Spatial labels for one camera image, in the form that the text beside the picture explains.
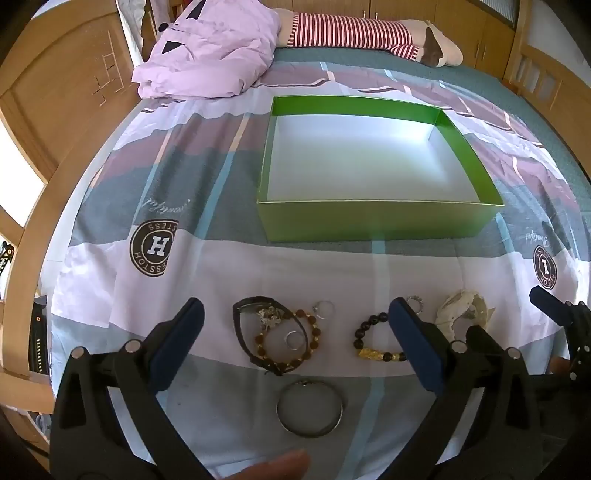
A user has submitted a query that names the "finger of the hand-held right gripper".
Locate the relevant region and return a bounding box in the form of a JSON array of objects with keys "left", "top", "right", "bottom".
[{"left": 529, "top": 285, "right": 575, "bottom": 321}]

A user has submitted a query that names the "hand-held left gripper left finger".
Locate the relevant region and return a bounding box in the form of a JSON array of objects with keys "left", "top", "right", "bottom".
[{"left": 48, "top": 298, "right": 206, "bottom": 480}]

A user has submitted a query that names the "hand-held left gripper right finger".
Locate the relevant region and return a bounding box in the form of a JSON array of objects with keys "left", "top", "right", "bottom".
[{"left": 388, "top": 298, "right": 550, "bottom": 480}]

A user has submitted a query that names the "pale green jade bracelet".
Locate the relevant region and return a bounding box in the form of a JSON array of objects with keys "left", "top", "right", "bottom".
[{"left": 435, "top": 288, "right": 490, "bottom": 340}]

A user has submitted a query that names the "black wrist watch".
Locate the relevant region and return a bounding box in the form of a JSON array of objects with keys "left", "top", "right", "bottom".
[{"left": 233, "top": 296, "right": 301, "bottom": 376}]

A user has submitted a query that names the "brown bead bracelet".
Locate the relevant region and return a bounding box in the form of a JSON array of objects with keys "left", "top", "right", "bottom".
[{"left": 252, "top": 308, "right": 323, "bottom": 372}]

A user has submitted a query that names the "silver bangle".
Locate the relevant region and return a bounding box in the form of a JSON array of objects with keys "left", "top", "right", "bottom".
[{"left": 276, "top": 379, "right": 345, "bottom": 437}]

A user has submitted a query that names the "green cardboard box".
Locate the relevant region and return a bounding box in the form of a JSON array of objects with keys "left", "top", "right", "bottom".
[{"left": 256, "top": 95, "right": 505, "bottom": 242}]

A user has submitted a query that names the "person's left hand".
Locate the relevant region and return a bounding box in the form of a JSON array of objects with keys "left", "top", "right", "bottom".
[{"left": 221, "top": 449, "right": 311, "bottom": 480}]

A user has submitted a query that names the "printed patchwork bed sheet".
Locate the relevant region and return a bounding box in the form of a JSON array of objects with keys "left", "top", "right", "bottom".
[{"left": 39, "top": 46, "right": 591, "bottom": 480}]

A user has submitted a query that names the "black electronic device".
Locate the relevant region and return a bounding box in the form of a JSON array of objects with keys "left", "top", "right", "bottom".
[{"left": 28, "top": 295, "right": 49, "bottom": 376}]

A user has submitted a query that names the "wooden door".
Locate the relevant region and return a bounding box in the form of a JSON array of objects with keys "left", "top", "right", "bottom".
[{"left": 0, "top": 7, "right": 139, "bottom": 185}]

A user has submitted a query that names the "purple quilt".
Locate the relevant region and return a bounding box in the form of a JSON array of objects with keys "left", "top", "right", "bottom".
[{"left": 131, "top": 0, "right": 282, "bottom": 99}]

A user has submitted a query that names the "striped plush toy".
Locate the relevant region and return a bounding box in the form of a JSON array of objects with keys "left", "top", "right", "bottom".
[{"left": 274, "top": 11, "right": 464, "bottom": 69}]

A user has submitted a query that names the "dark bead bracelet gold charm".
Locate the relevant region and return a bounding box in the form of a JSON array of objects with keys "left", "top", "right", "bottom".
[{"left": 354, "top": 312, "right": 408, "bottom": 363}]

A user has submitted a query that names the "wooden bed frame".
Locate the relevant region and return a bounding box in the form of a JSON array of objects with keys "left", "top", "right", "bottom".
[{"left": 0, "top": 90, "right": 144, "bottom": 467}]

